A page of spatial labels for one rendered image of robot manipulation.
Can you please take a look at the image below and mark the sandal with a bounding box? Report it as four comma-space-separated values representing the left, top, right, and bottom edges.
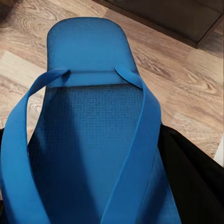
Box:
0, 17, 182, 224

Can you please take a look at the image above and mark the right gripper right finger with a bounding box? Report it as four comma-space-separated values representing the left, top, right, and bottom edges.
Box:
157, 125, 224, 224

